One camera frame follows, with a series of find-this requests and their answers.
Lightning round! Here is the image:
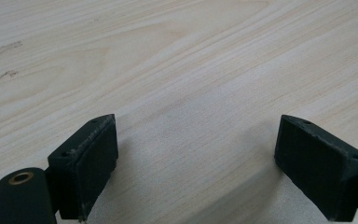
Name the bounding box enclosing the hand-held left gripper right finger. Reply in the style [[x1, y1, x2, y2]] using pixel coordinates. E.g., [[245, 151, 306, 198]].
[[273, 114, 358, 222]]

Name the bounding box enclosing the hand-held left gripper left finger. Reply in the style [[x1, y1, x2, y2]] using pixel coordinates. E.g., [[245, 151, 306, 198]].
[[47, 113, 119, 222]]

